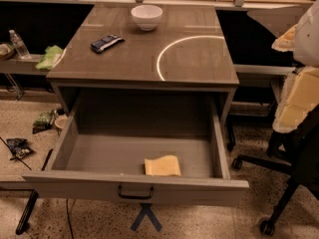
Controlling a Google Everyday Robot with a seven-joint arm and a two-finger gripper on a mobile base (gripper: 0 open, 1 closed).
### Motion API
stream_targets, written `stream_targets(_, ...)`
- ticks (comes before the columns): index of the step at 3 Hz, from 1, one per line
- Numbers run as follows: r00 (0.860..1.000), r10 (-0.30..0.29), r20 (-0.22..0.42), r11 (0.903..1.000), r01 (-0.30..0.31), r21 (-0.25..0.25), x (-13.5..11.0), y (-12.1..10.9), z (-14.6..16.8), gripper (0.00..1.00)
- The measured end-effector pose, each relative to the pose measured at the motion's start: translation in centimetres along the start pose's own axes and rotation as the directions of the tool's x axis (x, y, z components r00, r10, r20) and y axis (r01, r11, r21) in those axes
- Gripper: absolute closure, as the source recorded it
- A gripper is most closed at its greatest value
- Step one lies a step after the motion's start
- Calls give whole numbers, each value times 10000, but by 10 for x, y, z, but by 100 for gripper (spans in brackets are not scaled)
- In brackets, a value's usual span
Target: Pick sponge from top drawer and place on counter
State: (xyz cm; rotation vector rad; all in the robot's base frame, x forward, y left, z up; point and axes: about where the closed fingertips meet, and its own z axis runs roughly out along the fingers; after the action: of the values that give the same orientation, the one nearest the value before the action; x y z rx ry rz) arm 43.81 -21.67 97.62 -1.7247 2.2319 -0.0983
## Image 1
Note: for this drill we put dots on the open grey top drawer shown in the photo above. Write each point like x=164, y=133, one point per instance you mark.
x=109, y=134

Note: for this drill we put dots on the white ceramic bowl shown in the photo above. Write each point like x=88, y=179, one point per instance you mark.
x=147, y=17

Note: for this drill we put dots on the green snack bag on floor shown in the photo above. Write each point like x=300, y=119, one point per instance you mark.
x=43, y=121

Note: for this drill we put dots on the low grey side shelf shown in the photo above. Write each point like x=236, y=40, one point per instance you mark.
x=15, y=65

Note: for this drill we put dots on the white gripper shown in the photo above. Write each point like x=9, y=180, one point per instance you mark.
x=308, y=39

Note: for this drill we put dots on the yellow sponge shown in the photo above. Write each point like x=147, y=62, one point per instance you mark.
x=164, y=166

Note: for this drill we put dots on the clear plastic water bottle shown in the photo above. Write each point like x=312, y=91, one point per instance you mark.
x=19, y=45

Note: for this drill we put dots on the dark snack bar wrapper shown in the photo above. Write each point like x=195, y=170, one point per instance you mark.
x=105, y=43

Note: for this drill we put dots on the grey wooden cabinet counter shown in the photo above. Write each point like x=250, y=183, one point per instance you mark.
x=185, y=52

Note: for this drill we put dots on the green cloth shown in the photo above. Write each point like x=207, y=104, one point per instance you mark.
x=50, y=58

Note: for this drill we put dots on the small round floor bowl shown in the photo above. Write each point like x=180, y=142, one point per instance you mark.
x=60, y=121

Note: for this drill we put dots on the black drawer handle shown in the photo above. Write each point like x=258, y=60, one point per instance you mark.
x=124, y=193

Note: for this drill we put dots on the black office chair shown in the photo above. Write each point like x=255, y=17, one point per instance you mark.
x=299, y=152

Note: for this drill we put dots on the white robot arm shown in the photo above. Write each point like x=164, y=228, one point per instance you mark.
x=306, y=43

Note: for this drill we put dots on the blue chip bag on floor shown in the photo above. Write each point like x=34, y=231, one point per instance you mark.
x=19, y=147

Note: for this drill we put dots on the black stand leg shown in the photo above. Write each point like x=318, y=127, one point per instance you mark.
x=23, y=222

